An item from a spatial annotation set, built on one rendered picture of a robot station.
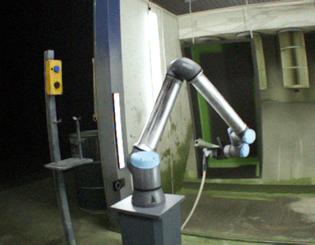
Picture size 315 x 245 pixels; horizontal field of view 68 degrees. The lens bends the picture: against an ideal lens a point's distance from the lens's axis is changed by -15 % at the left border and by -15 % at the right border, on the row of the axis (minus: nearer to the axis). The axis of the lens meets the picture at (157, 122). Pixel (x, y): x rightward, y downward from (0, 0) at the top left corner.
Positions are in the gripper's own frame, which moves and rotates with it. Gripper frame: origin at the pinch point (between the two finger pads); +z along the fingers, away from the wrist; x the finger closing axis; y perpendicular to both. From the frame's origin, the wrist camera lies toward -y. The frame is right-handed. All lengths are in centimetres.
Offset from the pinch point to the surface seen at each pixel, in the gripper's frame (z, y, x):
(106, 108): 64, -26, -54
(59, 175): 67, 36, -84
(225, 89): 13, -63, 34
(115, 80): 58, -50, -55
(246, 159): 14, -5, 78
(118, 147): 62, 3, -38
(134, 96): 70, -47, -25
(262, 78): 17, -107, 112
